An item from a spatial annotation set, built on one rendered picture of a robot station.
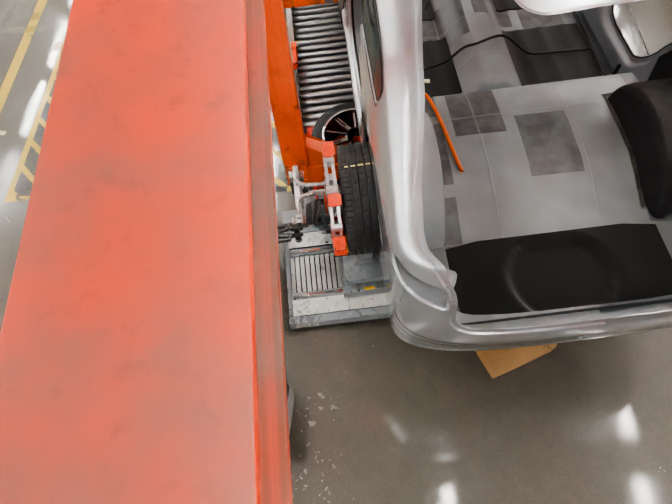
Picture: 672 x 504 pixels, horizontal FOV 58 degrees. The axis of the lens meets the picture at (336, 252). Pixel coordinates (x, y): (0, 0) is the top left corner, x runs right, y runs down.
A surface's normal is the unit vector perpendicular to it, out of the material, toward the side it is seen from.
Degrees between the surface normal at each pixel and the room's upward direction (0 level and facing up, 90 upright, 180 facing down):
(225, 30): 0
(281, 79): 90
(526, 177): 22
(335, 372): 0
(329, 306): 0
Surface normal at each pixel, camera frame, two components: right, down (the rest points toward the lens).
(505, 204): -0.03, -0.18
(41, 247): -0.07, -0.53
